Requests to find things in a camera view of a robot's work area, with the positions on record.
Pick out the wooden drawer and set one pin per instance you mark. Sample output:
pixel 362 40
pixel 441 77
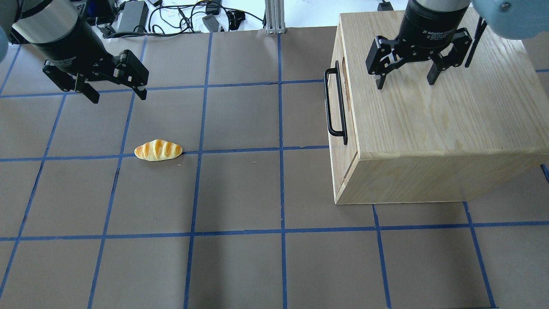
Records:
pixel 343 147

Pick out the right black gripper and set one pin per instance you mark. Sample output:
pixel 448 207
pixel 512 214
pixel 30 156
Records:
pixel 430 23

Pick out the black power adapter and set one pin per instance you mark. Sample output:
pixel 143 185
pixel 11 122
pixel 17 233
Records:
pixel 133 16

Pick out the grey small adapter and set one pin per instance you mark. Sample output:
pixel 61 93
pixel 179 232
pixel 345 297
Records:
pixel 212 24

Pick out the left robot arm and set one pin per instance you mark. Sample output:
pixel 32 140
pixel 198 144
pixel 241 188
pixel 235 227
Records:
pixel 14 12

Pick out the wooden drawer cabinet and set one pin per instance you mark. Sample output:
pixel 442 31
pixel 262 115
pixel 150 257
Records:
pixel 471 131

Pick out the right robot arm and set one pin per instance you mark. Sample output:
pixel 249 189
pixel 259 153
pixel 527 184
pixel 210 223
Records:
pixel 510 19

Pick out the aluminium frame post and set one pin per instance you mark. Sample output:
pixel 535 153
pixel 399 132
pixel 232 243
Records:
pixel 274 17

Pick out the toy bread roll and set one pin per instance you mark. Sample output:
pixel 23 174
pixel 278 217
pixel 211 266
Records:
pixel 158 150

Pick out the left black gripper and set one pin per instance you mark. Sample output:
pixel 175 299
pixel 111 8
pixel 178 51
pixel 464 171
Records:
pixel 70 46

